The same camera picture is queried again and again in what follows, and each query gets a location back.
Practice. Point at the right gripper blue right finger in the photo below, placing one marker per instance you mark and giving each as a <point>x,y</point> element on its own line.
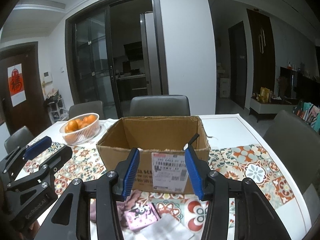
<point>200,174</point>

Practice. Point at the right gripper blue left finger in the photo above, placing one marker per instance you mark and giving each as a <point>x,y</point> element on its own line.
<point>126,172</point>

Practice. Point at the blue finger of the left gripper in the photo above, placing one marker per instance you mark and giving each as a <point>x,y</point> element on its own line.
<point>37,148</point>

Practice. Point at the mauve knitted cloth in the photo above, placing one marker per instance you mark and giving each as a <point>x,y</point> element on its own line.
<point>127,205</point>

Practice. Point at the left hand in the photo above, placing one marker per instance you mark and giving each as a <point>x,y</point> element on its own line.
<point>32,230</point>

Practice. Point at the grey chair near left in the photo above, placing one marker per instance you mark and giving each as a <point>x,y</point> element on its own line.
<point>20,138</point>

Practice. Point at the grey chair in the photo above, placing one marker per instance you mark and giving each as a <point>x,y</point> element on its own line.
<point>20,138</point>
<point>297,146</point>
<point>87,107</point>
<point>160,105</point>

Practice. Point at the cardboard box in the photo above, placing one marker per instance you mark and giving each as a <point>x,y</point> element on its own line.
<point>161,141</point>

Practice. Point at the dark wooden door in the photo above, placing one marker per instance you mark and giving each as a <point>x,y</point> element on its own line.
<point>31,112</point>

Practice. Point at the white shelf rack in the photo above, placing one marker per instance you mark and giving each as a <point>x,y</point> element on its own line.
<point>55,106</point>

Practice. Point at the pink cartoon packet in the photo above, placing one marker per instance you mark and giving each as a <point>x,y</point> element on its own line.
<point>141,217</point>

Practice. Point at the oranges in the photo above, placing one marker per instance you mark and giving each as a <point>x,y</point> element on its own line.
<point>79,123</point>

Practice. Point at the white fruit basket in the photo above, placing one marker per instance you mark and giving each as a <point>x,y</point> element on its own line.
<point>82,135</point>

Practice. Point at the white folded cloth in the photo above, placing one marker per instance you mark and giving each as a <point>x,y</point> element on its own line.
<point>167,228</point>

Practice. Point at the grey chair far middle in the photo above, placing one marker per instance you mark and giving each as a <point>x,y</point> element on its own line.
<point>160,105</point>

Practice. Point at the grey chair far left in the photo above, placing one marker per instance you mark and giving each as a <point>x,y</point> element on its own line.
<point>87,107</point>

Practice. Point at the red fu poster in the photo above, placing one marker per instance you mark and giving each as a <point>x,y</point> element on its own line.
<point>16,84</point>

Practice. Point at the low tv cabinet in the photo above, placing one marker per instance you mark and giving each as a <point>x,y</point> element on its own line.
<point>265,104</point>

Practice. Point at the grey chair right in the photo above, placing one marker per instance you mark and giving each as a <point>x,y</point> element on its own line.
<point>297,146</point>

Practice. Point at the sliding glass door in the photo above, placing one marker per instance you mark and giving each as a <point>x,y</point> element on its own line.
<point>105,57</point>

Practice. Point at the colourful clothes pile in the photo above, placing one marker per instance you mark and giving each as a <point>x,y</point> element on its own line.
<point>309,113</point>

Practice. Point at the wall intercom panel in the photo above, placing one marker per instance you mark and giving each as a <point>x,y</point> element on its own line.
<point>47,77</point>

